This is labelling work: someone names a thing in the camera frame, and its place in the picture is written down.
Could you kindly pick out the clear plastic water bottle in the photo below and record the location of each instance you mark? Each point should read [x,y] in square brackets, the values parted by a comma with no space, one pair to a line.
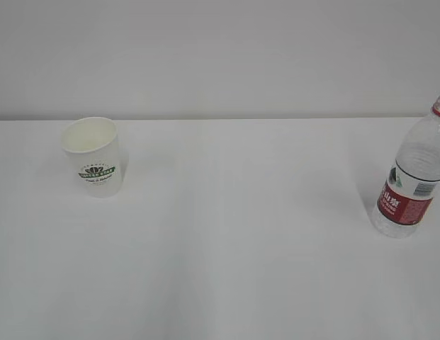
[413,179]

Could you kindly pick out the white paper coffee cup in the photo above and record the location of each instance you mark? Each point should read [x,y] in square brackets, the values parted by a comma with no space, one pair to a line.
[91,145]

